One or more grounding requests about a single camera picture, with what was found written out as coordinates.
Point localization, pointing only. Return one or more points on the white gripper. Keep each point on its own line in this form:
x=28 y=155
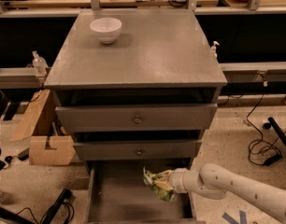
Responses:
x=178 y=180

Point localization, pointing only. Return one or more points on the green jalapeno chip bag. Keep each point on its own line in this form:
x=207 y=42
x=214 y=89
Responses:
x=149 y=178

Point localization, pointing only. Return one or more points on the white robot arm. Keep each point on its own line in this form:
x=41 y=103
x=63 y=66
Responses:
x=213 y=182

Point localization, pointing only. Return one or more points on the grey bottom drawer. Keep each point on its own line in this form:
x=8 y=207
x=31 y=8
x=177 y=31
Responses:
x=118 y=195

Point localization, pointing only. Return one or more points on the grey drawer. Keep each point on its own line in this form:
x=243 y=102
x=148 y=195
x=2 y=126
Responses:
x=127 y=118
x=137 y=150
x=118 y=195

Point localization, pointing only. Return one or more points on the grey top drawer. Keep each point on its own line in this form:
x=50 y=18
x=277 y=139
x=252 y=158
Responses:
x=127 y=118

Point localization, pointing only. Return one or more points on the grey middle drawer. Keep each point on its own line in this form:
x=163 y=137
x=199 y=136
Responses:
x=137 y=150

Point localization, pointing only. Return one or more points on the grey drawer cabinet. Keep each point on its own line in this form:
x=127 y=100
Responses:
x=160 y=58

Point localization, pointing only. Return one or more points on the black power strip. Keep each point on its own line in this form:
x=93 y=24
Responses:
x=52 y=211

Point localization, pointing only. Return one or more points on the black chair leg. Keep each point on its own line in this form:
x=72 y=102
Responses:
x=278 y=130

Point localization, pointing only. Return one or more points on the brown cardboard box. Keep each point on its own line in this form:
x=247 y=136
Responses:
x=38 y=123

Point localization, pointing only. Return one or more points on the white pump bottle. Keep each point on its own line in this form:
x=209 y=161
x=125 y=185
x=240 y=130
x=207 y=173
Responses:
x=213 y=48

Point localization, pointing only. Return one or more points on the white bowl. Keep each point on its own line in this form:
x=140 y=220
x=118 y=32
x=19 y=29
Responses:
x=106 y=30

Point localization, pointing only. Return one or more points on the clear sanitizer bottle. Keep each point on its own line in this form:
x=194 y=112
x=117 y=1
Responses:
x=39 y=63

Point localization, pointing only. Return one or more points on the black power adapter with cable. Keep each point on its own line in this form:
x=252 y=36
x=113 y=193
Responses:
x=260 y=151

